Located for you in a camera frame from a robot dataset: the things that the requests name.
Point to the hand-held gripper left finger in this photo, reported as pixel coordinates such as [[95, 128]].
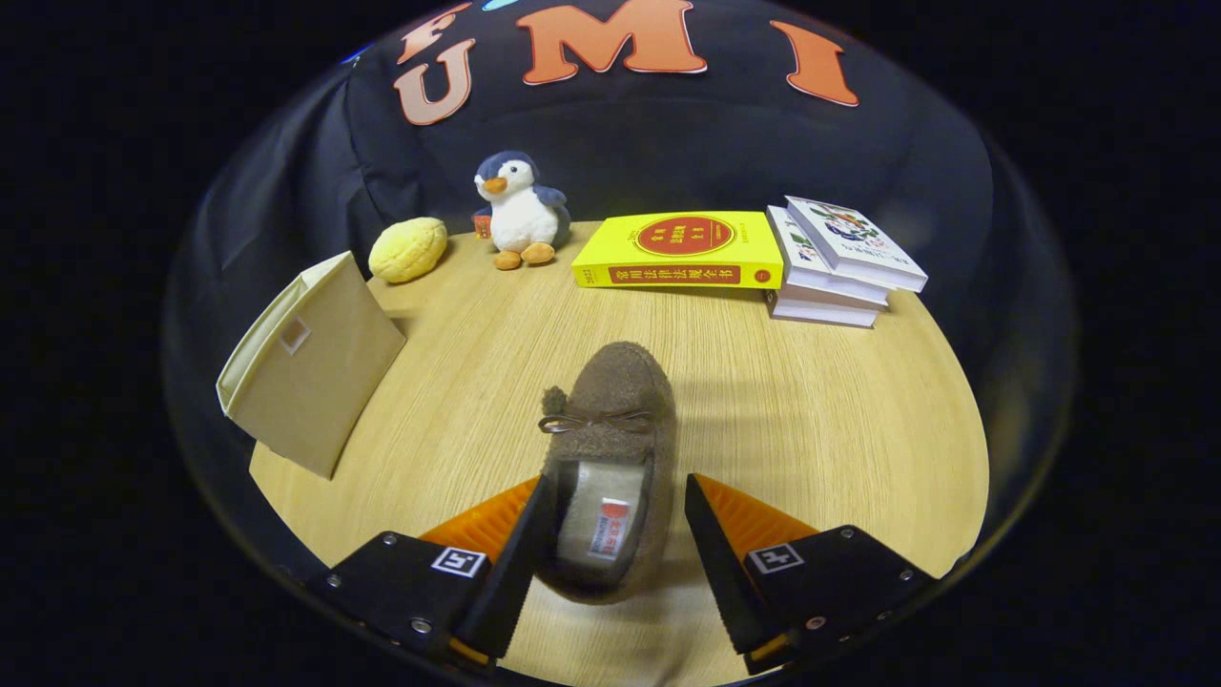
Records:
[[520, 563]]

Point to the white book with colourful cover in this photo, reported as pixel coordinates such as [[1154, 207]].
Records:
[[854, 239]]

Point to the yellow plush bun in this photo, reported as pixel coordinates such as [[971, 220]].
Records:
[[408, 250]]

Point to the beige fabric storage box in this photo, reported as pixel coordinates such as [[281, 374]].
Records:
[[315, 372]]

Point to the yellow book with red circle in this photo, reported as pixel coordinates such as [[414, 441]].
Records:
[[677, 243]]

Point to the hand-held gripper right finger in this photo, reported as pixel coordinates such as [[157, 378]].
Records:
[[720, 563]]

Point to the brown fuzzy shoe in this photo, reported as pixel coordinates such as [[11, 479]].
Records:
[[615, 391]]

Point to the penguin plush toy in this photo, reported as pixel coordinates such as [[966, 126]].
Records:
[[523, 219]]

